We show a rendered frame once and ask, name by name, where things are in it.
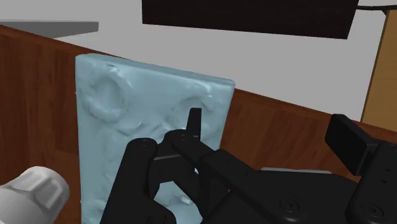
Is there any brown wooden table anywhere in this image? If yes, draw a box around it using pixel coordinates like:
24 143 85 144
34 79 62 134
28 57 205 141
0 24 397 224

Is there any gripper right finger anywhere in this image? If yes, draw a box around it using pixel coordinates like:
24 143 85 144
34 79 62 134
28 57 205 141
324 113 397 224

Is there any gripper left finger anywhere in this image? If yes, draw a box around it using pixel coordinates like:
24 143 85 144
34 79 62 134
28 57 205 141
99 107 300 224

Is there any tan wooden cabinet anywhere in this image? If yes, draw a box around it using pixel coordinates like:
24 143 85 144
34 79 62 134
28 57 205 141
361 9 397 132

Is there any white faceted knob bottle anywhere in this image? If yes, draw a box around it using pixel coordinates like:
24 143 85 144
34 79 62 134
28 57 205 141
0 165 71 224

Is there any light blue embossed slab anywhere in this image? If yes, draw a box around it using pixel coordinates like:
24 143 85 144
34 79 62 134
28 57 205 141
74 53 235 224

